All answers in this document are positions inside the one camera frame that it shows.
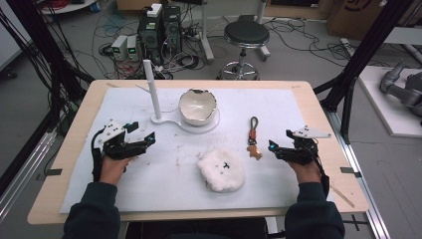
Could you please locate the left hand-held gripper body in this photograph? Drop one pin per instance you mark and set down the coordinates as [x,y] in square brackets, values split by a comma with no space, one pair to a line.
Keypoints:
[114,142]

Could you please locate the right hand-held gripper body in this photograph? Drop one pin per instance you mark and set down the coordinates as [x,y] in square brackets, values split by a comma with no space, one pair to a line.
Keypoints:
[303,149]

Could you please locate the person's right hand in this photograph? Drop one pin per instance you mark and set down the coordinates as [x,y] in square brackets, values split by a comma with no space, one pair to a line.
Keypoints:
[308,172]

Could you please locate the person's left hand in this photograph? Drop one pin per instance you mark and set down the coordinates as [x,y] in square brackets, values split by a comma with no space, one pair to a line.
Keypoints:
[112,170]

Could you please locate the white stand with pole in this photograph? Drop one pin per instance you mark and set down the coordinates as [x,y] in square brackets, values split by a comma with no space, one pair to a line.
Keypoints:
[156,99]

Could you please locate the light wooden table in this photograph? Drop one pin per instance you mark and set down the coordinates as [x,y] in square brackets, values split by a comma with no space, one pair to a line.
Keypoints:
[345,156]

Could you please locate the white table mat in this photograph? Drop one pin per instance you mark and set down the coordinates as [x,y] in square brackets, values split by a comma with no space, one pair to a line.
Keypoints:
[166,179]

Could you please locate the black tape piece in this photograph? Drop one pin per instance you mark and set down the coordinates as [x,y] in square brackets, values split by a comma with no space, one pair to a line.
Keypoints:
[350,171]
[53,172]

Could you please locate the white eggshell-shaped bowl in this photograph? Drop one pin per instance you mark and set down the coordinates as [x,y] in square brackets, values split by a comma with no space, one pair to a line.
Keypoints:
[198,108]

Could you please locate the white fluffy plush pouch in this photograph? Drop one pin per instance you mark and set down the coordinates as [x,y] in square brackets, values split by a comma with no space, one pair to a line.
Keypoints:
[221,171]

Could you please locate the thin wooden stick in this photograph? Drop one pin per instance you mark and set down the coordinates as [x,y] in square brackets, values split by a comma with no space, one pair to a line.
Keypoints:
[343,196]

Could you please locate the grey bench power supply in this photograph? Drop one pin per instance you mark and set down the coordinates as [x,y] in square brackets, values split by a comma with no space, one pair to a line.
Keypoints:
[132,48]
[119,47]

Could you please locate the white platform board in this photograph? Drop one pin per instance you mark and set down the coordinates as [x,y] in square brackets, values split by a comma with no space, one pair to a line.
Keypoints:
[378,106]

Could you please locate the black computer tower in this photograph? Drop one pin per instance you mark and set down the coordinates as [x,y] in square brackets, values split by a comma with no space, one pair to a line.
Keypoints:
[149,40]
[171,30]

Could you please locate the white desk leg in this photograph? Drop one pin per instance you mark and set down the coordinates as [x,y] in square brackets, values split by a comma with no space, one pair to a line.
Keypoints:
[263,40]
[206,36]

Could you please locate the person's dark lap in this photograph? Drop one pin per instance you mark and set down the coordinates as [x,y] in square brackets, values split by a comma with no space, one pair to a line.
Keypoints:
[199,230]

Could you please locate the black round stool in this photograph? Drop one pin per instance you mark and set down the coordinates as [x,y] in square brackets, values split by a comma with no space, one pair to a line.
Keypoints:
[246,33]

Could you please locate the cardboard box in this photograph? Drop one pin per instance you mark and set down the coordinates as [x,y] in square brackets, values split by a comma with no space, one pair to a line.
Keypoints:
[365,16]

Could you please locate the aluminium rail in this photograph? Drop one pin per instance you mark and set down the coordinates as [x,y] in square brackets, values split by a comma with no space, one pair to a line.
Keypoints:
[23,176]
[361,186]

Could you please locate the black metal frame post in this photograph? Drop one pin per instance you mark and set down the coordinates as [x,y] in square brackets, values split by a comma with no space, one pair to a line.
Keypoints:
[361,56]
[46,49]

